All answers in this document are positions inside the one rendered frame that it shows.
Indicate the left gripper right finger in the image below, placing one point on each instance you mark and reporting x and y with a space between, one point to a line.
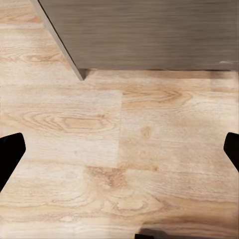
231 148

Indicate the dishwasher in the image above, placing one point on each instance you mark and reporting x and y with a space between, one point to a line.
148 34

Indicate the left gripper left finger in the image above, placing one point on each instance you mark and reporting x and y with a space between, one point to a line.
12 149

